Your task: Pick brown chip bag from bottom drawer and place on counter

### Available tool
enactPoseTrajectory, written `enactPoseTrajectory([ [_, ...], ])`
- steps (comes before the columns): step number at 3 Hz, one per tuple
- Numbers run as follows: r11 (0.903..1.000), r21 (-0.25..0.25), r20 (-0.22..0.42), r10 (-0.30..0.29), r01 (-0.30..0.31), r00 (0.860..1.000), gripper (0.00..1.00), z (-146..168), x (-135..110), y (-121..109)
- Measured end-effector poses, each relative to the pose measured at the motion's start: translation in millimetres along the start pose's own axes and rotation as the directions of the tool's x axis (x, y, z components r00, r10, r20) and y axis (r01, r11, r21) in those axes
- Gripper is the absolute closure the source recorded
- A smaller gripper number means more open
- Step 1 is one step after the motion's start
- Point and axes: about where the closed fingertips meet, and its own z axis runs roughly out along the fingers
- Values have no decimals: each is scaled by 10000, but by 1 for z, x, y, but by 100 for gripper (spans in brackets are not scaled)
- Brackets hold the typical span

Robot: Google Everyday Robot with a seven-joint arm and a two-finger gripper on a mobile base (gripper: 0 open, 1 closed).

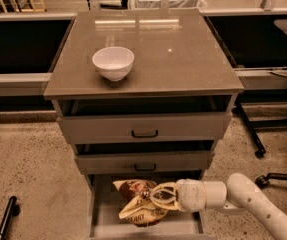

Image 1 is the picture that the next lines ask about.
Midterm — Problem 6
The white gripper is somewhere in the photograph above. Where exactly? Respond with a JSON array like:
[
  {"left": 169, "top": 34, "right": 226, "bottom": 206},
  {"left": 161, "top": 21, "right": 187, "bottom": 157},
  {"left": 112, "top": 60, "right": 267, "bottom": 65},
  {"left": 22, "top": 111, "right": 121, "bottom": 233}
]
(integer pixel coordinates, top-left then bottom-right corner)
[{"left": 150, "top": 179, "right": 205, "bottom": 213}]

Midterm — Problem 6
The brown chip bag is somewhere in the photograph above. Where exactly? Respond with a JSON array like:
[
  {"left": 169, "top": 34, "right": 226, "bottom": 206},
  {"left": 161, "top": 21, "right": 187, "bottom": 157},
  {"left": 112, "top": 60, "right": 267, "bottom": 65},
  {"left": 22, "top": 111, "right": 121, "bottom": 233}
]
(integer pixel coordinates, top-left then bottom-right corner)
[{"left": 113, "top": 179, "right": 168, "bottom": 227}]

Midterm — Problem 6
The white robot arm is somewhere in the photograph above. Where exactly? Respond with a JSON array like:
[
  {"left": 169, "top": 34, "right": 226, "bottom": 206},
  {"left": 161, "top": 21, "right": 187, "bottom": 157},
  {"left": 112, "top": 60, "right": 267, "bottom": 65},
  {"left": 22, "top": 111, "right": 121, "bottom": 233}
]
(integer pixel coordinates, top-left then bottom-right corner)
[{"left": 149, "top": 173, "right": 287, "bottom": 240}]

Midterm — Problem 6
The grey middle drawer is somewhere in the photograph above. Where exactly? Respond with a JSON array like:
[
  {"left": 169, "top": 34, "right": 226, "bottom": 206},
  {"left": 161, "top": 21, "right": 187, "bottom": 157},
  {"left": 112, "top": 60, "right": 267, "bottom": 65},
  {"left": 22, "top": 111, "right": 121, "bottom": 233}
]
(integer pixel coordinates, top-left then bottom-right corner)
[{"left": 75, "top": 141, "right": 214, "bottom": 175}]

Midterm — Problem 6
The grey drawer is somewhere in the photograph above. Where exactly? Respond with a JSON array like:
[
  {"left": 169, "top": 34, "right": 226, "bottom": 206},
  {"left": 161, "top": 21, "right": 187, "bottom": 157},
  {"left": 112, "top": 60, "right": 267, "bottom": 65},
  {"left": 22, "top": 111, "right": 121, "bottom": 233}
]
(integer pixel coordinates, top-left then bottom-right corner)
[
  {"left": 88, "top": 171, "right": 207, "bottom": 240},
  {"left": 55, "top": 95, "right": 232, "bottom": 144},
  {"left": 75, "top": 141, "right": 214, "bottom": 175}
]

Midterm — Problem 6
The grey bottom drawer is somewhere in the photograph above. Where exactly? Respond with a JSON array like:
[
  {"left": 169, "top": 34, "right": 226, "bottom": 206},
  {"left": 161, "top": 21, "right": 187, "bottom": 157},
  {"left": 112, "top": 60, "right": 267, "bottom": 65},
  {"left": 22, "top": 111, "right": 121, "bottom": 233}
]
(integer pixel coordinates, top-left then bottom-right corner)
[{"left": 88, "top": 171, "right": 207, "bottom": 240}]

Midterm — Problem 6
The grey drawer cabinet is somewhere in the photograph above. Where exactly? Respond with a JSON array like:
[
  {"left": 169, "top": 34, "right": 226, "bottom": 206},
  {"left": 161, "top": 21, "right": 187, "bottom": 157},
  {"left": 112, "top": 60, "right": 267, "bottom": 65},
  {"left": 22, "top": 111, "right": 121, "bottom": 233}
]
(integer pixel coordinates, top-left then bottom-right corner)
[{"left": 43, "top": 9, "right": 245, "bottom": 185}]

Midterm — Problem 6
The grey top drawer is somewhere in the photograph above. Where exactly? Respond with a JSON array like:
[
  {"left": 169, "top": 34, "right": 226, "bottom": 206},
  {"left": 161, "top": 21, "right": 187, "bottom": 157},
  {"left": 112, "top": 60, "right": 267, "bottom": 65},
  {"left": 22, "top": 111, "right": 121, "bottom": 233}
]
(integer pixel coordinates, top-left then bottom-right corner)
[{"left": 55, "top": 95, "right": 232, "bottom": 144}]

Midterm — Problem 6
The black chair leg caster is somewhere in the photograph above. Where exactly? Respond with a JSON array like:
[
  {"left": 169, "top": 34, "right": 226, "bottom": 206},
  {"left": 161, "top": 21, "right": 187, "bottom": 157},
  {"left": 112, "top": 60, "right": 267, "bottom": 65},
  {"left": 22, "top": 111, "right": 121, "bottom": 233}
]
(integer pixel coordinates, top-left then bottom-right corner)
[{"left": 255, "top": 173, "right": 287, "bottom": 188}]

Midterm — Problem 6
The white ceramic bowl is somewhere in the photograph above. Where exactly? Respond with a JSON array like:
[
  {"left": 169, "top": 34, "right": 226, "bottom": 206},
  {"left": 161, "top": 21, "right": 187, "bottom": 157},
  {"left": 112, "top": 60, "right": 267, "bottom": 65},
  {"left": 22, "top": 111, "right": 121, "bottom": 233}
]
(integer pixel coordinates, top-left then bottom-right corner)
[{"left": 92, "top": 46, "right": 135, "bottom": 81}]

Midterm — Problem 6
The black stand leg left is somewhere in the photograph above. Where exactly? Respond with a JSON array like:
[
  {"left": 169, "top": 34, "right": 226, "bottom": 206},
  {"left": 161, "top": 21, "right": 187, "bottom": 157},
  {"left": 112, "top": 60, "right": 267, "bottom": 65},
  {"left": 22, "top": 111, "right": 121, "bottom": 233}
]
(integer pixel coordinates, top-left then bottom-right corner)
[{"left": 0, "top": 196, "right": 20, "bottom": 240}]

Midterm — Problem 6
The black middle drawer handle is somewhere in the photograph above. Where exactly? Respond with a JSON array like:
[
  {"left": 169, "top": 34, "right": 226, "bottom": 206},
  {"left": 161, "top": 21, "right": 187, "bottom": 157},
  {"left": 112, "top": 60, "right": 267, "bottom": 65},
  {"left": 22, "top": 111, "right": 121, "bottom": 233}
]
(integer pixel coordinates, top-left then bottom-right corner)
[{"left": 134, "top": 163, "right": 156, "bottom": 172}]

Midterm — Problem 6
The black drawer handle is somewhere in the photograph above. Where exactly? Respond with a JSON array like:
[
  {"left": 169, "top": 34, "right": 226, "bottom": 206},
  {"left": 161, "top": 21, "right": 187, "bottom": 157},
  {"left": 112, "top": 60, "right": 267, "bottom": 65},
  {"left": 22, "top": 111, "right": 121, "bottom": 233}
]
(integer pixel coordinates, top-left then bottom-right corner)
[
  {"left": 134, "top": 163, "right": 156, "bottom": 172},
  {"left": 131, "top": 130, "right": 159, "bottom": 139}
]

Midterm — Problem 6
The black top drawer handle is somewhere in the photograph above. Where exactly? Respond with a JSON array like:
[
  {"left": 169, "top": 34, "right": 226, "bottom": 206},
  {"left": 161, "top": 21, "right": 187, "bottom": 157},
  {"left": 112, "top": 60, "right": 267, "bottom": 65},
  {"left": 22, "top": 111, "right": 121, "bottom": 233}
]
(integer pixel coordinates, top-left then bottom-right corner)
[{"left": 131, "top": 130, "right": 159, "bottom": 139}]

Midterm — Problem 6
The black table leg frame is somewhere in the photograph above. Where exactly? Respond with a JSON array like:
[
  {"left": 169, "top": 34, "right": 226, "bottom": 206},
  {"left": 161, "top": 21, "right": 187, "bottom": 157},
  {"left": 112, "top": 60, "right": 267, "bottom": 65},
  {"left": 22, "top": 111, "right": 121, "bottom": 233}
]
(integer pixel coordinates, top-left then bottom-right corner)
[{"left": 235, "top": 100, "right": 287, "bottom": 159}]

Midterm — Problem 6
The wire mesh basket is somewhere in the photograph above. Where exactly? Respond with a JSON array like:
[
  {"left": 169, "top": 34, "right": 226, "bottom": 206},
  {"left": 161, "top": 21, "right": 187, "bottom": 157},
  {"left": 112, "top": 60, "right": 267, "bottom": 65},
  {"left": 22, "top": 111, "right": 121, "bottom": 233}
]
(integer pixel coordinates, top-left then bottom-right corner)
[{"left": 129, "top": 0, "right": 207, "bottom": 10}]

